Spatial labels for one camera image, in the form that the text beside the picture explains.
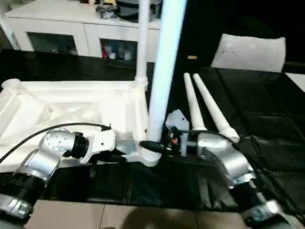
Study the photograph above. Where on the white plastic table top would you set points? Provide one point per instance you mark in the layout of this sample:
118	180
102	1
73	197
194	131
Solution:
71	105

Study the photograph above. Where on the white plastic table leg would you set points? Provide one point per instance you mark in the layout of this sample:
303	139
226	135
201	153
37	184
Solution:
214	109
142	43
164	62
195	107

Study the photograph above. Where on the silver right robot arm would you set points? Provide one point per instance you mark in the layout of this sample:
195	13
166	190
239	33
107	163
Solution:
238	171

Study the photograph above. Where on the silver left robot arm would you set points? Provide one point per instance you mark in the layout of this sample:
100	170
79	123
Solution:
43	167

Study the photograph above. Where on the black work mat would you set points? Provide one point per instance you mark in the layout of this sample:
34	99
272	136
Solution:
257	124

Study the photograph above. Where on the small tan label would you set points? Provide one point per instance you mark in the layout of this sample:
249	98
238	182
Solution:
192	57

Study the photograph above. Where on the white plastic bag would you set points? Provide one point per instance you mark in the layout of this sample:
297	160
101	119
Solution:
248	50

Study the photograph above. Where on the grey bag on cabinet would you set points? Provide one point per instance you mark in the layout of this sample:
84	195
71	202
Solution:
131	9

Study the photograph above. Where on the white cabinet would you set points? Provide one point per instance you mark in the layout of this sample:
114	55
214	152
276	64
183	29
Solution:
47	28

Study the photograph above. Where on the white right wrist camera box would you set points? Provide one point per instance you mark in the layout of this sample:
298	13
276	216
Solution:
176	120

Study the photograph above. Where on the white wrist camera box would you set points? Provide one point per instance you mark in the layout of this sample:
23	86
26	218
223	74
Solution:
176	120
100	143

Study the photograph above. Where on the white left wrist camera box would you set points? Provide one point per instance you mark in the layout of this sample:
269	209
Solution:
100	143

